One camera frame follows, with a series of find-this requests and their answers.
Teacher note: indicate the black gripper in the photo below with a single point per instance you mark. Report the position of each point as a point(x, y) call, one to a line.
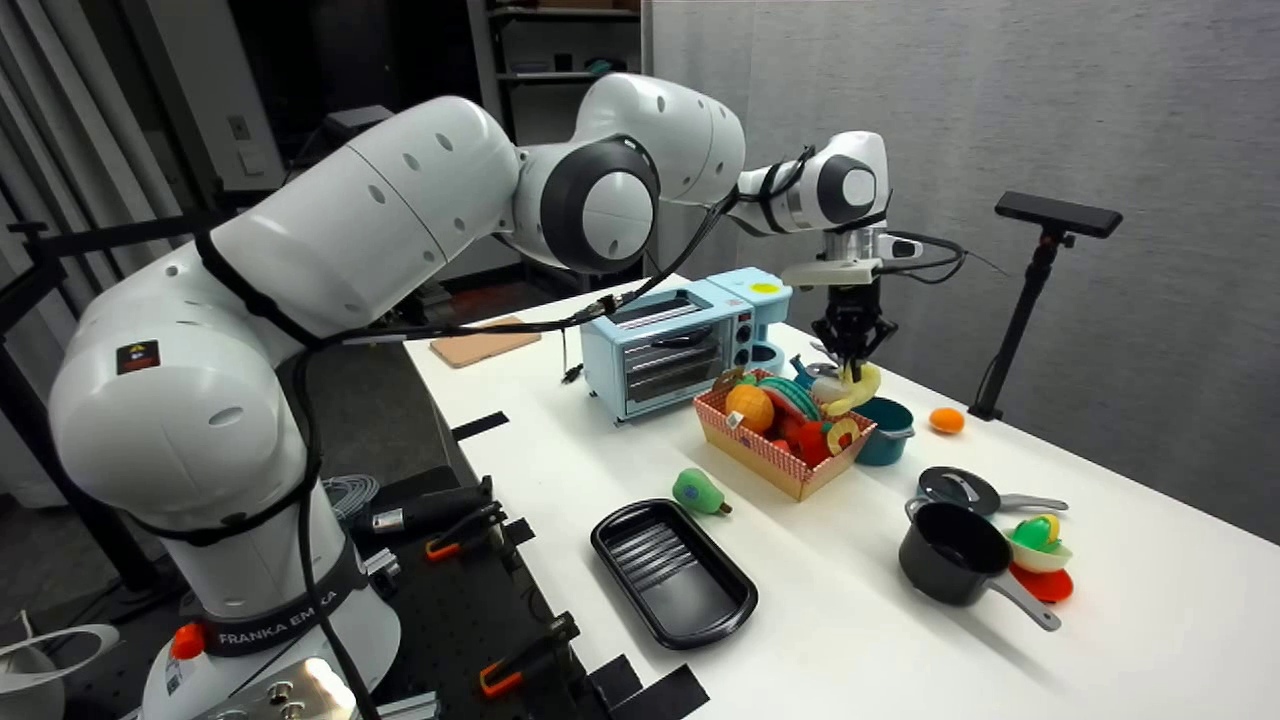
point(854, 313)

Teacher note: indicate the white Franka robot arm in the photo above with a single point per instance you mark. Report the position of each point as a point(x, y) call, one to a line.
point(402, 200)

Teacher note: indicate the teal toy kettle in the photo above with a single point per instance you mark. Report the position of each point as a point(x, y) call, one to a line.
point(806, 369)

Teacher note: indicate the green watermelon slice plush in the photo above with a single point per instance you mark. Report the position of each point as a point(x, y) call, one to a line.
point(791, 394)

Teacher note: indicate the red tomato plush toy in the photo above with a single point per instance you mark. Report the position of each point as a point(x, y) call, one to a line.
point(810, 445)

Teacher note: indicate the small orange fruit plush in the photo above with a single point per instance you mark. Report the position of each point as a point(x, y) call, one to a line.
point(944, 422)

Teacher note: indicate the blue toy toaster oven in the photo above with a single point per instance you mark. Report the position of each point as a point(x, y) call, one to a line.
point(655, 354)

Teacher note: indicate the green pear plush toy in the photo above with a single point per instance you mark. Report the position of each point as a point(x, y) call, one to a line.
point(697, 491)

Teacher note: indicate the corn toy in white cup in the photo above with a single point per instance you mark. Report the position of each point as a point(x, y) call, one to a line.
point(1038, 542)

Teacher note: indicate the red toy plate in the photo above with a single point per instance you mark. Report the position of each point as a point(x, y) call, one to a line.
point(1044, 586)

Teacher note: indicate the teal bowl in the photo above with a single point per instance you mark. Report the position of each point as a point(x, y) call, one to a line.
point(890, 432)

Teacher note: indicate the black ribbed tray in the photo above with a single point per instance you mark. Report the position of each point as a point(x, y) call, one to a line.
point(672, 574)

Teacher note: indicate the black shelf rack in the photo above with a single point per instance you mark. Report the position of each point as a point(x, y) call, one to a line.
point(562, 79)

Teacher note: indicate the black handheld tool teal band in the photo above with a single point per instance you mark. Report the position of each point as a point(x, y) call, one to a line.
point(424, 511)

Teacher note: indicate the black base platform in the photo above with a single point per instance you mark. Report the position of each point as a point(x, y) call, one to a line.
point(443, 625)

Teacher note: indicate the wrist mounted camera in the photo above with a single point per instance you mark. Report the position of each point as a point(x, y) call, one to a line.
point(825, 274)

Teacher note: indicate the black camera stand pole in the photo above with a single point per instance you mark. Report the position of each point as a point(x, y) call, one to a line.
point(1023, 321)

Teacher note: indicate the black camera bar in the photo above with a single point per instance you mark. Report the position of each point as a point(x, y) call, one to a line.
point(1061, 213)

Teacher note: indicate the black table bracket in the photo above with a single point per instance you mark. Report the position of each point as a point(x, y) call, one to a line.
point(480, 427)

